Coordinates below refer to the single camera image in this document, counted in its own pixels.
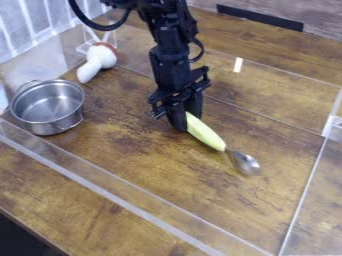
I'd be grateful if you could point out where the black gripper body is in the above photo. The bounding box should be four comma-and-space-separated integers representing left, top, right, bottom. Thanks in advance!
149, 26, 211, 119

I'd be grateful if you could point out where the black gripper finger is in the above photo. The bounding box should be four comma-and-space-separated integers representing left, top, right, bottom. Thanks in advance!
167, 102, 187, 131
186, 91, 203, 118

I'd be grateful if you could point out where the green handled metal spoon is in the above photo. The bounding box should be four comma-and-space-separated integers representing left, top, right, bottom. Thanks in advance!
186, 112, 262, 176

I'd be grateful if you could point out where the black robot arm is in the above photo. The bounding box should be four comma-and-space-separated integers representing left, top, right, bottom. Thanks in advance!
100, 0, 211, 131

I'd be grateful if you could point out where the white toy mushroom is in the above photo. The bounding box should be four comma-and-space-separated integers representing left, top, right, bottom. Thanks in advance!
76, 42, 118, 83

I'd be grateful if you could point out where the clear acrylic stand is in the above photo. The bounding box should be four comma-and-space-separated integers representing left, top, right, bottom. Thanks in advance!
76, 25, 118, 54

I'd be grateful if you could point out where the small steel pot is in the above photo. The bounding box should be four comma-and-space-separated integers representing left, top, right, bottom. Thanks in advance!
11, 79, 86, 136

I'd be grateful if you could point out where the black bar on table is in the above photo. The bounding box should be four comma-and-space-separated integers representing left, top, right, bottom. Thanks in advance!
217, 4, 305, 32

